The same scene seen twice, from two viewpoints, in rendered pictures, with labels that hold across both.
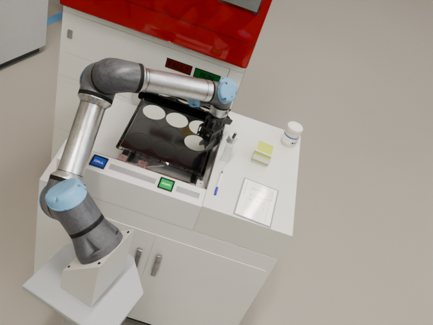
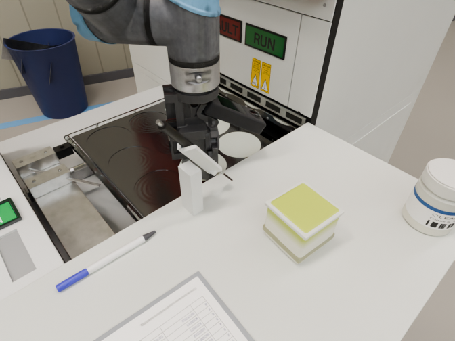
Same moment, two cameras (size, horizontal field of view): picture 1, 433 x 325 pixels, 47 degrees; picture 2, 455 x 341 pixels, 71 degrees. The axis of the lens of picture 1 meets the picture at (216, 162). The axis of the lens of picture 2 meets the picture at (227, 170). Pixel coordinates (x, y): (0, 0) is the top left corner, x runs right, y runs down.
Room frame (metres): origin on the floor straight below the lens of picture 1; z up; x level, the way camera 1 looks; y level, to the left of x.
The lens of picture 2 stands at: (1.38, -0.32, 1.35)
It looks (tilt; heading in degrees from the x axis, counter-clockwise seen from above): 41 degrees down; 51
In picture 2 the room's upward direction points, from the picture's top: 1 degrees clockwise
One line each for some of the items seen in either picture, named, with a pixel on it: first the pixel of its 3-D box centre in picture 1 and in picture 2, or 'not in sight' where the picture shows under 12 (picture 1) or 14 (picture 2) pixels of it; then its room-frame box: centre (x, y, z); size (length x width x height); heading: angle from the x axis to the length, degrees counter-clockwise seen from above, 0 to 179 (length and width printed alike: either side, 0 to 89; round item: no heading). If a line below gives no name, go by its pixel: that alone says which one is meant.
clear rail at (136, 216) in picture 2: (160, 160); (101, 176); (1.49, 0.22, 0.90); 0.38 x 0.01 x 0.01; 94
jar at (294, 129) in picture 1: (291, 134); (439, 197); (1.83, -0.27, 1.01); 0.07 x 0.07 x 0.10
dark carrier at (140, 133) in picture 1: (171, 134); (174, 142); (1.67, 0.23, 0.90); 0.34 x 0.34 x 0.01; 4
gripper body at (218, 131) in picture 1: (212, 125); (193, 119); (1.63, 0.07, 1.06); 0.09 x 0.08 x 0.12; 154
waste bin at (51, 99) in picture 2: not in sight; (49, 73); (1.76, 2.26, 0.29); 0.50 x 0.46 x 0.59; 167
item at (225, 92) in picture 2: (178, 107); (235, 109); (1.88, 0.25, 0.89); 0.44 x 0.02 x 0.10; 94
